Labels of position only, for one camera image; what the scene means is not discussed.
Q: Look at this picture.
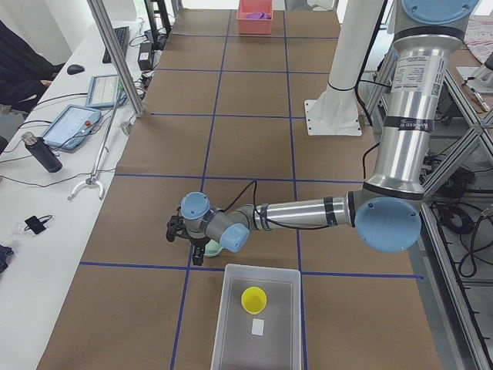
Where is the white reacher grabber tool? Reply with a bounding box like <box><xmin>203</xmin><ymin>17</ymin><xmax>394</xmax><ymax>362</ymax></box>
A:
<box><xmin>67</xmin><ymin>85</ymin><xmax>123</xmax><ymax>200</ymax></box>

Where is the yellow plastic cup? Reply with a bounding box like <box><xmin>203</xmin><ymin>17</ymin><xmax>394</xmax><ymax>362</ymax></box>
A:
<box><xmin>240</xmin><ymin>286</ymin><xmax>267</xmax><ymax>315</ymax></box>

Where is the blue teach pendant near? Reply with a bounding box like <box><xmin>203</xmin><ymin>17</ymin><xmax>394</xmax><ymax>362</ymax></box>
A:
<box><xmin>41</xmin><ymin>105</ymin><xmax>102</xmax><ymax>150</ymax></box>

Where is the pink plastic bin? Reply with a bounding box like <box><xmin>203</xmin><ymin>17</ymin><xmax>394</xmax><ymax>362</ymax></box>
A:
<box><xmin>236</xmin><ymin>0</ymin><xmax>273</xmax><ymax>35</ymax></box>

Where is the black keyboard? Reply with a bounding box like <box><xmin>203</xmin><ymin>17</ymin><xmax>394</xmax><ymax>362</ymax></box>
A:
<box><xmin>102</xmin><ymin>25</ymin><xmax>131</xmax><ymax>65</ymax></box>

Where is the blue teach pendant far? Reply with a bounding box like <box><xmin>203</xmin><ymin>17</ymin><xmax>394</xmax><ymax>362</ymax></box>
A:
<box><xmin>86</xmin><ymin>74</ymin><xmax>126</xmax><ymax>109</ymax></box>

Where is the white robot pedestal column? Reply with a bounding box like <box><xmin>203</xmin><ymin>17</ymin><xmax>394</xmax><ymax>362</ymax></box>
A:
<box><xmin>304</xmin><ymin>0</ymin><xmax>387</xmax><ymax>136</ymax></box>

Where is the purple microfiber cloth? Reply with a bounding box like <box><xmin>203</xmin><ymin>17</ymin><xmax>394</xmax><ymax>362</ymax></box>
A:
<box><xmin>245</xmin><ymin>12</ymin><xmax>272</xmax><ymax>20</ymax></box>

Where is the clear plastic storage box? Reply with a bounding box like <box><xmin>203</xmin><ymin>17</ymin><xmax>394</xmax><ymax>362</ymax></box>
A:
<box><xmin>210</xmin><ymin>264</ymin><xmax>302</xmax><ymax>369</ymax></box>

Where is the black water bottle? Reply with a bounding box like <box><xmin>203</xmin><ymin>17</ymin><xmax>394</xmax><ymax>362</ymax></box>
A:
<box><xmin>22</xmin><ymin>132</ymin><xmax>62</xmax><ymax>173</ymax></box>

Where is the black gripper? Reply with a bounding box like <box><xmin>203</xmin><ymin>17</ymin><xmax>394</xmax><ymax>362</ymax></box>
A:
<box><xmin>187</xmin><ymin>230</ymin><xmax>210</xmax><ymax>266</ymax></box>

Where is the black power adapter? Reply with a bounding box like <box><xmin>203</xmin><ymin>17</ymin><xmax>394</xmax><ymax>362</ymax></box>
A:
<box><xmin>137</xmin><ymin>42</ymin><xmax>154</xmax><ymax>71</ymax></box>

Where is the black computer mouse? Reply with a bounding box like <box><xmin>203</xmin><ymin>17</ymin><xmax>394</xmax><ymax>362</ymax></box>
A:
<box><xmin>66</xmin><ymin>64</ymin><xmax>85</xmax><ymax>76</ymax></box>

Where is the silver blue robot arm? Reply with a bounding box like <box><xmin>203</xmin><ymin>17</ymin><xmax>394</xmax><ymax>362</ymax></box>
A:
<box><xmin>177</xmin><ymin>1</ymin><xmax>476</xmax><ymax>257</ymax></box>

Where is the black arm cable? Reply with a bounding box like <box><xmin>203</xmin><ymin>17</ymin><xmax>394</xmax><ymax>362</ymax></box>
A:
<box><xmin>221</xmin><ymin>180</ymin><xmax>386</xmax><ymax>232</ymax></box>

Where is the small black device with cord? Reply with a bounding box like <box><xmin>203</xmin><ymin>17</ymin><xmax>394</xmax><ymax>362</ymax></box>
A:
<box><xmin>24</xmin><ymin>215</ymin><xmax>53</xmax><ymax>235</ymax></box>

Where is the aluminium frame post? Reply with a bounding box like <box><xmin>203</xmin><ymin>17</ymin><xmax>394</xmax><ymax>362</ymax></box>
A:
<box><xmin>87</xmin><ymin>0</ymin><xmax>144</xmax><ymax>118</ymax></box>

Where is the dark blue cloth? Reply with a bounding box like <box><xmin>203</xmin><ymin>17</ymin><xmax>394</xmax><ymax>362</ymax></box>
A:
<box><xmin>0</xmin><ymin>245</ymin><xmax>15</xmax><ymax>274</ymax></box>

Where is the mint green small plate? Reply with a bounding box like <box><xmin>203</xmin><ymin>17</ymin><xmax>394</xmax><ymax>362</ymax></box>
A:
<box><xmin>203</xmin><ymin>240</ymin><xmax>223</xmax><ymax>257</ymax></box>

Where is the white label in box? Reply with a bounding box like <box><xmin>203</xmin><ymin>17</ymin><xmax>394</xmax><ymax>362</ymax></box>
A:
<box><xmin>251</xmin><ymin>318</ymin><xmax>264</xmax><ymax>336</ymax></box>

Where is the person in black clothing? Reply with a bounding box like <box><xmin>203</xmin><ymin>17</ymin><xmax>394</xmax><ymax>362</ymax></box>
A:
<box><xmin>1</xmin><ymin>22</ymin><xmax>65</xmax><ymax>113</ymax></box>

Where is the blue teach pendant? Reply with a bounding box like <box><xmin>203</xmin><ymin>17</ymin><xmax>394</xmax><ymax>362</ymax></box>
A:
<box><xmin>86</xmin><ymin>74</ymin><xmax>126</xmax><ymax>109</ymax></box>
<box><xmin>41</xmin><ymin>105</ymin><xmax>102</xmax><ymax>150</ymax></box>

